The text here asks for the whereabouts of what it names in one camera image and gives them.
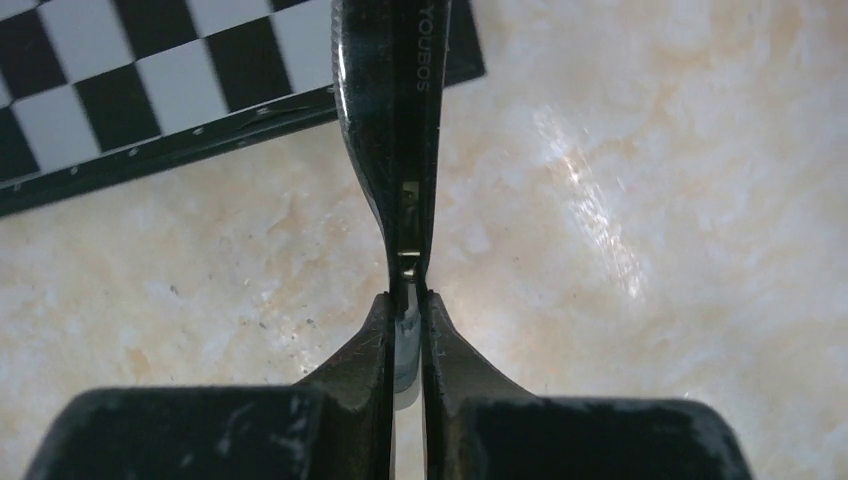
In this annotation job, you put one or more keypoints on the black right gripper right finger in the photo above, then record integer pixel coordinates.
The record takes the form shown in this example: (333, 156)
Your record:
(479, 424)

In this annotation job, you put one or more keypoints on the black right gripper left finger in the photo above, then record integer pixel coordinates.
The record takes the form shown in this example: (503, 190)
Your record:
(335, 423)

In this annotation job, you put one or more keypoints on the silver metal knife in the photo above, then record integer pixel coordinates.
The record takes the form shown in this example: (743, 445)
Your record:
(388, 62)

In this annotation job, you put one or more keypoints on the black white checkerboard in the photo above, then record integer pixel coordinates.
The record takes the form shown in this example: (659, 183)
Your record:
(96, 93)

